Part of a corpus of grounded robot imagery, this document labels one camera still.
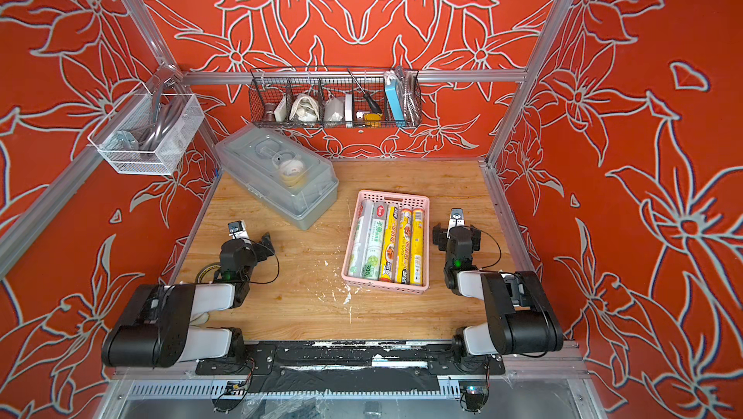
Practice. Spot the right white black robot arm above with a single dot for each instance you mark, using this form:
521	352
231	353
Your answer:
519	317

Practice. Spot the black wire wall basket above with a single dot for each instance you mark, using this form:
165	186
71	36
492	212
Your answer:
348	97

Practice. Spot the blue box in wire basket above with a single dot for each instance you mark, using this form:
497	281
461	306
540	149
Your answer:
393	91

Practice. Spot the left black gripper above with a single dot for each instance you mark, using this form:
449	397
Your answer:
260	255

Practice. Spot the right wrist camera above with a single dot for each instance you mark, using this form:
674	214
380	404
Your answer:
456	219

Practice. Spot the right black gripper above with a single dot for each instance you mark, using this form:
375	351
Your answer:
439	237

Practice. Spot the clear wall bin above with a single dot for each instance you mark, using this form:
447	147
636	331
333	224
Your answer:
148	132

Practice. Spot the tape roll on box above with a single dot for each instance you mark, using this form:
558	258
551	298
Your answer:
292	172

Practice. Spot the yellow wrap roll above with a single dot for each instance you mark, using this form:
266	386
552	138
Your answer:
417	247
404	242
388	257

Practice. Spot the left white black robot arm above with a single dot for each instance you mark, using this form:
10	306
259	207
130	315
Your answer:
158	327

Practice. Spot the white cloth in wire basket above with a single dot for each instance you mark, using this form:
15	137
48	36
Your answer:
305	109

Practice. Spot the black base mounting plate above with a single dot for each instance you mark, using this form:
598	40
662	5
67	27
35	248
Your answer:
437	357

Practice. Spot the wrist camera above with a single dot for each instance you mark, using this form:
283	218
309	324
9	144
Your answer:
237	230
456	219

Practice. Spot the green wrap roll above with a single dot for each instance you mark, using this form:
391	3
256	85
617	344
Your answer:
372	257
360	239

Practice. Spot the clear plastic storage box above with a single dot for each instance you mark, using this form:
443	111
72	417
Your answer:
252	156

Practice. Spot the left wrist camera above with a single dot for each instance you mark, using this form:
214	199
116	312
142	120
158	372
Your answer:
237	230

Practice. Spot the pink plastic basket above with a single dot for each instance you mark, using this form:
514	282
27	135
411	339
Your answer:
401	201

